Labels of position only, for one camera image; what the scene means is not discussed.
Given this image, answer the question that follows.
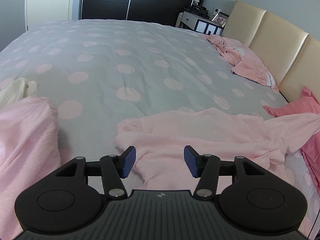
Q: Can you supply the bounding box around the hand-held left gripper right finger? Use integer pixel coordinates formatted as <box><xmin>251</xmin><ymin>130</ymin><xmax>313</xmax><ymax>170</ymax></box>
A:
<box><xmin>183</xmin><ymin>145</ymin><xmax>267</xmax><ymax>200</ymax></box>

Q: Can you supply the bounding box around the cream door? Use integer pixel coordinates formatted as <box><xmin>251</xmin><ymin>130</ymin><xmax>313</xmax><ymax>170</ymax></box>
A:
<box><xmin>25</xmin><ymin>0</ymin><xmax>75</xmax><ymax>32</ymax></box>

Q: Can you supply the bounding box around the black bag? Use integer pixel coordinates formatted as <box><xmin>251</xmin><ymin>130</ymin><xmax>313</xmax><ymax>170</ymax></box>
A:
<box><xmin>184</xmin><ymin>5</ymin><xmax>209</xmax><ymax>19</ymax></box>

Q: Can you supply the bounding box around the white nightstand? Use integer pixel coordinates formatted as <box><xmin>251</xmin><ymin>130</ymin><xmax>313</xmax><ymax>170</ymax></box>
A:
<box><xmin>175</xmin><ymin>11</ymin><xmax>223</xmax><ymax>36</ymax></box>

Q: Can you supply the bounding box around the black sliding wardrobe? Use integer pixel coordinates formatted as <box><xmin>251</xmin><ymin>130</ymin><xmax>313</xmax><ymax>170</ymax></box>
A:
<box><xmin>77</xmin><ymin>0</ymin><xmax>200</xmax><ymax>28</ymax></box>

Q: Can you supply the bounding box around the bed with polka dot sheet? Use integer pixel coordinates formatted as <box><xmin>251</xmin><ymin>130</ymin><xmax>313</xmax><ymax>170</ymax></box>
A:
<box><xmin>0</xmin><ymin>19</ymin><xmax>320</xmax><ymax>240</ymax></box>

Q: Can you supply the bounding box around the beige padded headboard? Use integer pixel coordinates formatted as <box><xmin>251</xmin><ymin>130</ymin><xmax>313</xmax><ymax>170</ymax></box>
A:
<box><xmin>222</xmin><ymin>0</ymin><xmax>320</xmax><ymax>103</ymax></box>

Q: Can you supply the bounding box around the photo frame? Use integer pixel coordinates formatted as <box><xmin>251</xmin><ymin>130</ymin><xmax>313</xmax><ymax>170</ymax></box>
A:
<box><xmin>212</xmin><ymin>12</ymin><xmax>229</xmax><ymax>28</ymax></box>

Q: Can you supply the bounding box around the plain pink garment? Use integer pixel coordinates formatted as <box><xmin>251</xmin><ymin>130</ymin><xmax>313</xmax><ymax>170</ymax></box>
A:
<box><xmin>0</xmin><ymin>96</ymin><xmax>62</xmax><ymax>207</ymax></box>

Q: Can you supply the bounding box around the dark pink pillow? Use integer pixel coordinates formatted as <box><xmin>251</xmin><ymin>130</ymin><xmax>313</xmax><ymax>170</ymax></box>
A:
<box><xmin>263</xmin><ymin>85</ymin><xmax>320</xmax><ymax>195</ymax></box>

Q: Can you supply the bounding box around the light pink printed pillow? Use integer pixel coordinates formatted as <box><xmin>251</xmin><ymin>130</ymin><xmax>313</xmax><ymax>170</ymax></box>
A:
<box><xmin>204</xmin><ymin>34</ymin><xmax>280</xmax><ymax>92</ymax></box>

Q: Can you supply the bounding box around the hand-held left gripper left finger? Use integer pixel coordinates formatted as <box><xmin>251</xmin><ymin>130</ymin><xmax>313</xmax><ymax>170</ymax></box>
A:
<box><xmin>54</xmin><ymin>145</ymin><xmax>137</xmax><ymax>200</ymax></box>

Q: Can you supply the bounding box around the pink lace-trimmed garment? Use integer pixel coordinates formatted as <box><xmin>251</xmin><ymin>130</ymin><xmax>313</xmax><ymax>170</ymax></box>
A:
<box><xmin>115</xmin><ymin>107</ymin><xmax>320</xmax><ymax>190</ymax></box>

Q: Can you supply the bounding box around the white cloth garment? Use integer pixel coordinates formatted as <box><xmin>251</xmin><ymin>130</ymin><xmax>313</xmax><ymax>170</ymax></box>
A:
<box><xmin>0</xmin><ymin>77</ymin><xmax>39</xmax><ymax>107</ymax></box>

